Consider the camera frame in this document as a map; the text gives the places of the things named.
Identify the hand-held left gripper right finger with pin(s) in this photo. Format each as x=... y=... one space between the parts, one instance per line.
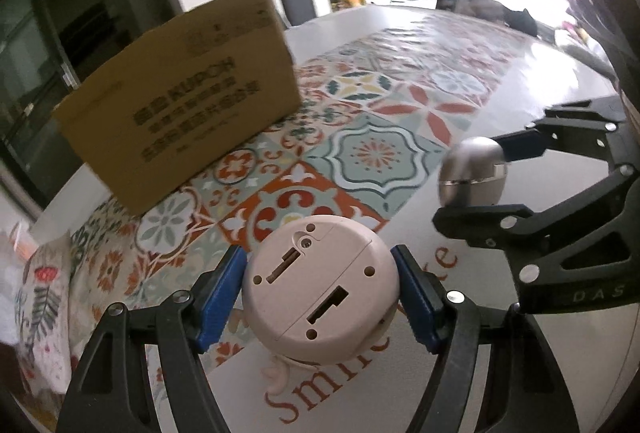
x=415 y=298

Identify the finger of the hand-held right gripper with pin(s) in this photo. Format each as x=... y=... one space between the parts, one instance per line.
x=525 y=145
x=480 y=219

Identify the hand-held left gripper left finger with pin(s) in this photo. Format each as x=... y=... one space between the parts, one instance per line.
x=220 y=303

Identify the silver oval device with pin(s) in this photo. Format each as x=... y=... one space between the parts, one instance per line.
x=470 y=168

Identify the pink round device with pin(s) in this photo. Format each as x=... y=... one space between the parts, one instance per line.
x=320 y=283

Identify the brown cardboard box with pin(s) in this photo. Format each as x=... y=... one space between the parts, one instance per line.
x=190 y=103

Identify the patterned table cover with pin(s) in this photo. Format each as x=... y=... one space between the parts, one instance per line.
x=380 y=153

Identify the floral fabric pouch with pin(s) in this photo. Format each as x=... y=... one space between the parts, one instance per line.
x=45 y=303

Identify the dark glass sliding door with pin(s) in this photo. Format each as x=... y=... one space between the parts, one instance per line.
x=30 y=78

